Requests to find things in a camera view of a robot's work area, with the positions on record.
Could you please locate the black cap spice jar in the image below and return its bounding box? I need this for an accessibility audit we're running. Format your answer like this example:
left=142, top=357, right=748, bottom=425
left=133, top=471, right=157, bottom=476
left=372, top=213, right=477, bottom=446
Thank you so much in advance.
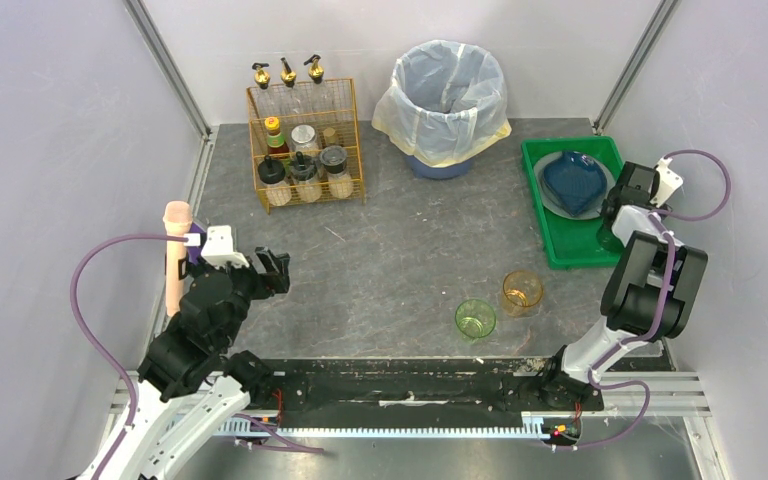
left=257, top=155, right=292, bottom=207

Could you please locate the black flip-cap spice jar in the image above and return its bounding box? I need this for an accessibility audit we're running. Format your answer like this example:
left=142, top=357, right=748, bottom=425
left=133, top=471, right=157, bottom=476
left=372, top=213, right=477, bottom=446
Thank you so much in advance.
left=290, top=155, right=322, bottom=203

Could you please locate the red sauce bottle green label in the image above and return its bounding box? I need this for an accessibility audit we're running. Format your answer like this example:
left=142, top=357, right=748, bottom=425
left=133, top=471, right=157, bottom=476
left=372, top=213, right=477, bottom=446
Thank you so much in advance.
left=263, top=116, right=290, bottom=162

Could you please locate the small yellow oil bottle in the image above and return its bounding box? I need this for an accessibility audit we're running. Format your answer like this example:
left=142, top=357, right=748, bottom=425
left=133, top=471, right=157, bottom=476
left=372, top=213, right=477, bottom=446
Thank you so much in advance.
left=322, top=127, right=341, bottom=147

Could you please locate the brown-sauce bottle gold spout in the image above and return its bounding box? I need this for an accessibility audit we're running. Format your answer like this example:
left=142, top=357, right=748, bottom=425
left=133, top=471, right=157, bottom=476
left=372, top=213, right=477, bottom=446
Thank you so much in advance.
left=280, top=57, right=310, bottom=124

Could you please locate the clear oil bottle gold spout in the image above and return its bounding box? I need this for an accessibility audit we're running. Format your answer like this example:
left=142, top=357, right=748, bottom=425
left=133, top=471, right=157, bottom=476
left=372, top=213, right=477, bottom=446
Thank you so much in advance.
left=252, top=62, right=281, bottom=118

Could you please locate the green glass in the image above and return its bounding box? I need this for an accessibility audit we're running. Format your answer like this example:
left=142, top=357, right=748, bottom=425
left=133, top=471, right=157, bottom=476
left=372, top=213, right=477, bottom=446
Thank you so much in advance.
left=455, top=299, right=497, bottom=340

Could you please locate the amber glass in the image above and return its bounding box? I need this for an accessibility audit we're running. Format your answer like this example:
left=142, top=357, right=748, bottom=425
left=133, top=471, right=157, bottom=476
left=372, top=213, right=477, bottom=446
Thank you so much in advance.
left=500, top=270, right=544, bottom=318

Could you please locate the blue ribbed dish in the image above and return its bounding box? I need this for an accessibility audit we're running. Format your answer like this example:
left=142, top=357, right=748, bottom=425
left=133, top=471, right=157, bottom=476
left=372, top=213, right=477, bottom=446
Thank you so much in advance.
left=541, top=150, right=609, bottom=219

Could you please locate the grey-green round plate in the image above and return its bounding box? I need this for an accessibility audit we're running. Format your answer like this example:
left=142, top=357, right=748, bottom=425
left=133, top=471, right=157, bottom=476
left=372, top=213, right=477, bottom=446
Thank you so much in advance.
left=532, top=150, right=618, bottom=221

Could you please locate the dark smoky glass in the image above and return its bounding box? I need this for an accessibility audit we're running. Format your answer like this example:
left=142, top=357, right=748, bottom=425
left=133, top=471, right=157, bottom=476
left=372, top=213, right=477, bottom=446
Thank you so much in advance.
left=597, top=224, right=624, bottom=254

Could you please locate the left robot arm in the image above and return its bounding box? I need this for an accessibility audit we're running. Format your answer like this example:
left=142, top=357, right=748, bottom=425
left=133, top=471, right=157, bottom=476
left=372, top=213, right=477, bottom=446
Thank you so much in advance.
left=73, top=237, right=290, bottom=479

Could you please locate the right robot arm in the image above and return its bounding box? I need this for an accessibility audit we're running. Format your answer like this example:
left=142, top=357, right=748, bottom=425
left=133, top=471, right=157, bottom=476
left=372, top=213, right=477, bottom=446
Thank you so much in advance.
left=537, top=157, right=708, bottom=409

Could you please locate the purple box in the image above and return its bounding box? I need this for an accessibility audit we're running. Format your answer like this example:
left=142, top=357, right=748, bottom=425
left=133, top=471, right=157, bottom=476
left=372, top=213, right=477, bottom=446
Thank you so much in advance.
left=188, top=220, right=207, bottom=241

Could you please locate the beige microphone on stand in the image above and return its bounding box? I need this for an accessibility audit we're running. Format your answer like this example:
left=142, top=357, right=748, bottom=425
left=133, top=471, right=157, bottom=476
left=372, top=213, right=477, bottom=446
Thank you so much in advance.
left=162, top=200, right=193, bottom=318

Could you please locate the bin with plastic liner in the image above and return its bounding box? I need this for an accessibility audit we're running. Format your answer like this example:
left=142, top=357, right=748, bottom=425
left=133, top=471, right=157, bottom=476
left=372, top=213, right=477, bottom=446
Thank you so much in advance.
left=371, top=40, right=511, bottom=180

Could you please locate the green plastic tray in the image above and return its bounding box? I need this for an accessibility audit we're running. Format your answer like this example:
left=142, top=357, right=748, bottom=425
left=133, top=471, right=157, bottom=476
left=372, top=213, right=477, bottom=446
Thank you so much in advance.
left=520, top=135, right=630, bottom=272

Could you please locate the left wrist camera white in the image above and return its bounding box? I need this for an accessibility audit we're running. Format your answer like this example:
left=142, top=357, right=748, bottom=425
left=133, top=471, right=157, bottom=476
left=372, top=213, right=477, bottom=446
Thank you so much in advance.
left=184, top=225, right=250, bottom=269

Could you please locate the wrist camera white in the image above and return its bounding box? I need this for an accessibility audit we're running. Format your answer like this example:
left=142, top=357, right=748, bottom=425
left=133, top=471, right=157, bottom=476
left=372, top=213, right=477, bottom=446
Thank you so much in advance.
left=651, top=157, right=684, bottom=207
left=184, top=225, right=250, bottom=269

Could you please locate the yellow wire rack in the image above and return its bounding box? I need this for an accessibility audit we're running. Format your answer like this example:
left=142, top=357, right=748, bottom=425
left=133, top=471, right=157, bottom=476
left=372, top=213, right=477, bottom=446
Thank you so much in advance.
left=246, top=78, right=366, bottom=212

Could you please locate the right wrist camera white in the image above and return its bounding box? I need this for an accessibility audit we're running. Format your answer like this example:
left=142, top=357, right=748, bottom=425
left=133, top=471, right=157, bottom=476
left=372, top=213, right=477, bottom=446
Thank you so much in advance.
left=651, top=157, right=684, bottom=207

